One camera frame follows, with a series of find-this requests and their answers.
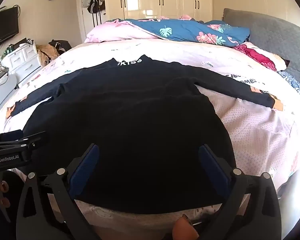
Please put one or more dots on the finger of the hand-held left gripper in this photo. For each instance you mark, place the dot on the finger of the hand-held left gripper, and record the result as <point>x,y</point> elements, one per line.
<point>32,141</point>
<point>8,136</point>

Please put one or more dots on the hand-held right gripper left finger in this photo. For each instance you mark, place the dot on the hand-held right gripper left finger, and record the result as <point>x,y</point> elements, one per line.
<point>86,171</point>

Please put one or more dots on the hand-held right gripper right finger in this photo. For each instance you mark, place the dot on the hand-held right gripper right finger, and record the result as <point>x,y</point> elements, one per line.
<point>215,172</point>

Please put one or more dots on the black long-sleeve sweater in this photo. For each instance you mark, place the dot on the black long-sleeve sweater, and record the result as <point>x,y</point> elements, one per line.
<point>140,117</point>

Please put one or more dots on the grey round table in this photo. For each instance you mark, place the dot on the grey round table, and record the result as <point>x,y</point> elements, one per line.
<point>1,95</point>

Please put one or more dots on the pink printed bed sheet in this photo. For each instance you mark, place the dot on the pink printed bed sheet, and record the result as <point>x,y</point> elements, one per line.
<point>252,130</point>

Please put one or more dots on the white drawer cabinet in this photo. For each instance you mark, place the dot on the white drawer cabinet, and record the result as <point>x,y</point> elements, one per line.
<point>25,62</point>

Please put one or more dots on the pale grey cloth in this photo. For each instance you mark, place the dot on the pale grey cloth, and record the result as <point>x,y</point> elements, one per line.
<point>296,200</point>

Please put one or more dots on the heap of small clutter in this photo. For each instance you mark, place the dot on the heap of small clutter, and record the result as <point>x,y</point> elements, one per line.
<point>17,46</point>

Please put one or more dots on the dark bag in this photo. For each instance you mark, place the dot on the dark bag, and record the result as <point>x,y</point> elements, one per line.
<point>61,46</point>

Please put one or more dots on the black flat television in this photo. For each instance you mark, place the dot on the black flat television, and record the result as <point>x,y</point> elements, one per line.
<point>3,27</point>

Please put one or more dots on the blue patterned pillow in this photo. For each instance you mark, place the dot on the blue patterned pillow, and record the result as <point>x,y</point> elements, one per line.
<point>293,82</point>

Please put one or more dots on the red patterned pillow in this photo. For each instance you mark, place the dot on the red patterned pillow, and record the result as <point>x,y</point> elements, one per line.
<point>260,56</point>

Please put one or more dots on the white door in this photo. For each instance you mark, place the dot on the white door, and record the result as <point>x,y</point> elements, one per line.
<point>86,27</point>

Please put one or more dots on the pink pillow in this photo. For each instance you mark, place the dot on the pink pillow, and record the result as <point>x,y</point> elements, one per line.
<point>110,32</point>

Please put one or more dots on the blue floral quilt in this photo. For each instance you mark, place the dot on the blue floral quilt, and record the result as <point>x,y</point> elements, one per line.
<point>185,32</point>

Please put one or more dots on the grey quilted headboard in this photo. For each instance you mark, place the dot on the grey quilted headboard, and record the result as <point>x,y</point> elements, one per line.
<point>277,37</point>

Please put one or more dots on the black striped hanging bag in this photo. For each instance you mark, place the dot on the black striped hanging bag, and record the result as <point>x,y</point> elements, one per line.
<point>92,5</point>

